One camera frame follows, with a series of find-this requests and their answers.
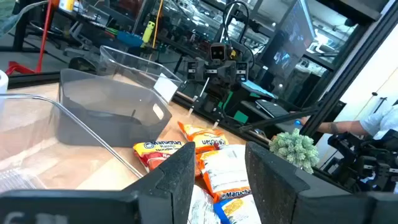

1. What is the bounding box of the red Maruchan noodle pack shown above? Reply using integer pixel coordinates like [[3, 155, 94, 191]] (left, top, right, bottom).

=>
[[132, 140, 187, 174]]

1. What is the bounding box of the yellow-green hand tool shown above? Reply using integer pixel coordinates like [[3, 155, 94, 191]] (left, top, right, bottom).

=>
[[141, 21, 155, 48]]

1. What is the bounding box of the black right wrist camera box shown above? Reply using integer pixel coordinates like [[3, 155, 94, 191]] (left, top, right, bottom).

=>
[[209, 42, 227, 62]]

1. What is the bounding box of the black computer monitor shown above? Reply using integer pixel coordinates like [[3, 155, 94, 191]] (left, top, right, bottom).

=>
[[260, 0, 317, 80]]

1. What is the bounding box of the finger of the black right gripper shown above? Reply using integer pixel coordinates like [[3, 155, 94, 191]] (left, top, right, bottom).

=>
[[212, 93, 228, 129], [187, 77, 211, 117]]

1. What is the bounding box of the white plant pot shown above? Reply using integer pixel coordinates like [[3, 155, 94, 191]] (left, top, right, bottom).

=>
[[0, 69, 9, 95]]

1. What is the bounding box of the black laptop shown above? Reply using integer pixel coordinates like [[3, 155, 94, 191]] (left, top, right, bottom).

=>
[[254, 98, 290, 118]]

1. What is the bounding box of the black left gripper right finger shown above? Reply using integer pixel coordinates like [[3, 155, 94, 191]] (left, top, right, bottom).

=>
[[244, 141, 398, 224]]

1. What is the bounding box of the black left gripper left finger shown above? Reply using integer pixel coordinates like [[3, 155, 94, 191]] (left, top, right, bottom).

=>
[[0, 142, 196, 224]]

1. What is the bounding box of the fuzzy pale green plant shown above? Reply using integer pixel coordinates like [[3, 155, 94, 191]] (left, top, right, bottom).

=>
[[268, 128, 320, 175]]

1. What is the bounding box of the red stand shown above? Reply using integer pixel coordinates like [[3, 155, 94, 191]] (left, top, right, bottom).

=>
[[4, 0, 60, 76]]

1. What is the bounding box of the person's forearm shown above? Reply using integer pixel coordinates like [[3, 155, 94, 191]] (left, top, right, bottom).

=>
[[300, 119, 369, 137]]

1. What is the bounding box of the smoky grey plastic bin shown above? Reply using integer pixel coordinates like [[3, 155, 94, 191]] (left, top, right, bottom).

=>
[[57, 68, 174, 148]]

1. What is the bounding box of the yellow hanging cable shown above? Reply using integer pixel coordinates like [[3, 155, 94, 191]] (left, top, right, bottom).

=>
[[151, 0, 165, 50]]

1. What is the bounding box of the blue box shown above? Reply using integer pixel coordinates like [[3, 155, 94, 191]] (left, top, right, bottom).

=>
[[116, 30, 144, 48]]

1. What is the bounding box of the clear plastic bin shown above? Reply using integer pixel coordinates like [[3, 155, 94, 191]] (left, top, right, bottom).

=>
[[97, 45, 183, 105], [0, 93, 144, 191]]

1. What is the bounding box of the black aluminium rig frame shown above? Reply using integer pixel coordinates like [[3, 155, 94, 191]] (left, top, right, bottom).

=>
[[7, 0, 398, 149]]

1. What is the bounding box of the orange Maruchan noodle pack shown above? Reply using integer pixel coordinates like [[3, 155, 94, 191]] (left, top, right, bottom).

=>
[[195, 144, 253, 203], [177, 121, 230, 154]]

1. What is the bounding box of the person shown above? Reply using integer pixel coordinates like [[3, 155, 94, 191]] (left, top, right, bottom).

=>
[[359, 99, 398, 141]]

